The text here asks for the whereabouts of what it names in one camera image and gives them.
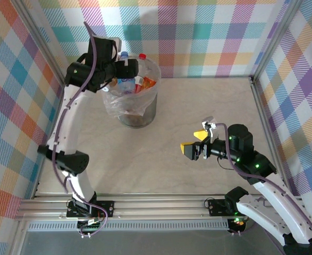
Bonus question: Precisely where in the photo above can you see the clear bottle blue colourful label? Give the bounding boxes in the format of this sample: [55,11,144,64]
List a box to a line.
[117,51,137,96]

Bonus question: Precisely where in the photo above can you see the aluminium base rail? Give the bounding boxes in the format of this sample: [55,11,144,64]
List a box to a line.
[15,194,308,222]

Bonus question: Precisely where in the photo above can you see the metal mesh waste bin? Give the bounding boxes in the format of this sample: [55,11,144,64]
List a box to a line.
[102,57,162,129]

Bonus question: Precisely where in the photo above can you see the aluminium table side rail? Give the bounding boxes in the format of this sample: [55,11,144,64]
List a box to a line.
[250,76,292,196]
[32,78,70,200]

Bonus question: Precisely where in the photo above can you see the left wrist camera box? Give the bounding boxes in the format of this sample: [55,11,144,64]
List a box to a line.
[111,37,123,62]

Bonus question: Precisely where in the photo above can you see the aluminium frame post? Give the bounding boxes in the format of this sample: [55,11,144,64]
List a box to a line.
[11,0,70,87]
[250,0,305,84]

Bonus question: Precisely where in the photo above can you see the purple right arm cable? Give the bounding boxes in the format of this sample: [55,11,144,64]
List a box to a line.
[215,122,312,255]

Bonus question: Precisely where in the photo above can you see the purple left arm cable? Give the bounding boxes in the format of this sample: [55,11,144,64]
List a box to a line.
[52,21,110,239]

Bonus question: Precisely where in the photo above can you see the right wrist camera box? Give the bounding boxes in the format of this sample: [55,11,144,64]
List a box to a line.
[201,115,221,138]

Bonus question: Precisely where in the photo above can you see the wired controller board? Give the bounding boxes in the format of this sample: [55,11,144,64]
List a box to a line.
[77,218,106,239]
[227,216,249,236]

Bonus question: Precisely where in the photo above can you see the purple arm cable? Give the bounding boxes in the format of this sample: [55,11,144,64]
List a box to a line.
[215,122,312,255]
[52,21,110,239]

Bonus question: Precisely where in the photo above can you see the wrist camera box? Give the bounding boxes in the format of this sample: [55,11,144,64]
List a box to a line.
[111,37,123,62]
[201,115,221,138]

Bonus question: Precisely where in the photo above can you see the clear plastic bin liner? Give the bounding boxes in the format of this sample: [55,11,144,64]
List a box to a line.
[102,57,162,119]

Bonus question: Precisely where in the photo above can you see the slotted grey cable duct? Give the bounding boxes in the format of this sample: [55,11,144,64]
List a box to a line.
[27,222,230,232]

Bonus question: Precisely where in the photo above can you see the clear bottle red green label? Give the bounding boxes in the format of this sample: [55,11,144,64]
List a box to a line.
[135,53,149,94]

